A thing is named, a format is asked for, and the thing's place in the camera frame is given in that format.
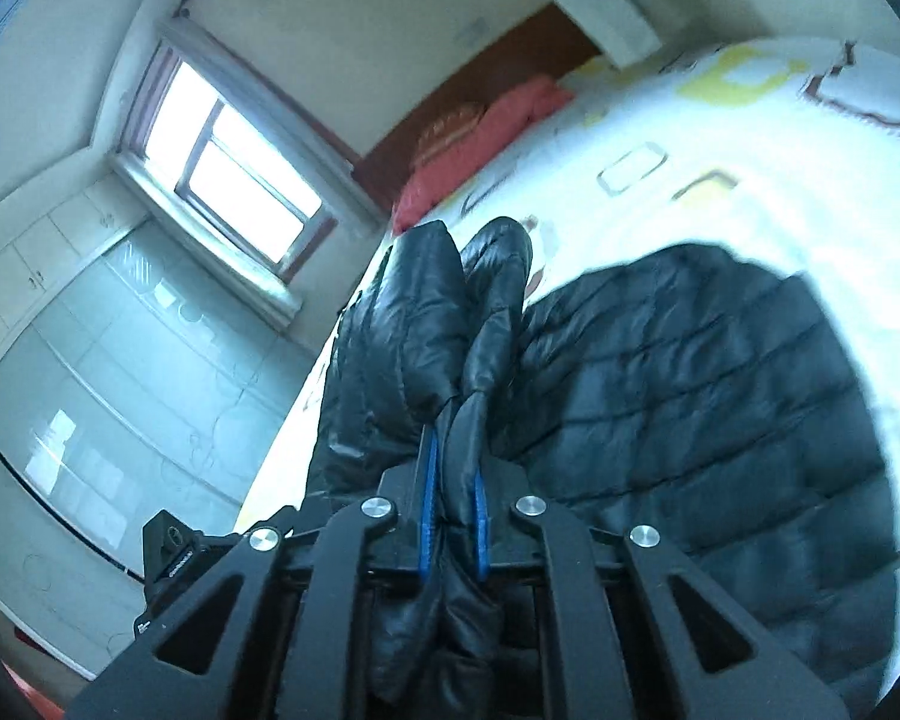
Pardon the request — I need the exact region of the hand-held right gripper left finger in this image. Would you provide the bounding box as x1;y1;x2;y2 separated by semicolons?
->
64;427;441;720

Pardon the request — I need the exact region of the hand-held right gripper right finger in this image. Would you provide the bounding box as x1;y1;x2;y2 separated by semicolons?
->
472;463;850;720

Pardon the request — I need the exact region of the black puffer jacket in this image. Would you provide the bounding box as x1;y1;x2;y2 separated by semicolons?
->
304;216;900;720

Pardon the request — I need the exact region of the wardrobe with glass doors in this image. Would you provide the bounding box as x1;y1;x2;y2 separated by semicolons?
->
0;165;332;683

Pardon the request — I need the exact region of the red patterned cushion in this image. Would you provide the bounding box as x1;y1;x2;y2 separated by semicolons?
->
411;106;485;167

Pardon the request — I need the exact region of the red pillow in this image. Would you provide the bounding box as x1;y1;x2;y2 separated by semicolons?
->
391;77;575;233

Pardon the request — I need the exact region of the bed with white patterned sheet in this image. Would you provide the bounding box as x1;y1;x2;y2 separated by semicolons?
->
232;34;900;720

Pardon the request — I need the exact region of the brown wooden headboard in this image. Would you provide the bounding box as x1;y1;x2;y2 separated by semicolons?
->
352;4;602;222

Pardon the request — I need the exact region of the window with brown frame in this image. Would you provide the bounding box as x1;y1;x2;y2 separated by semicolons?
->
120;41;340;280

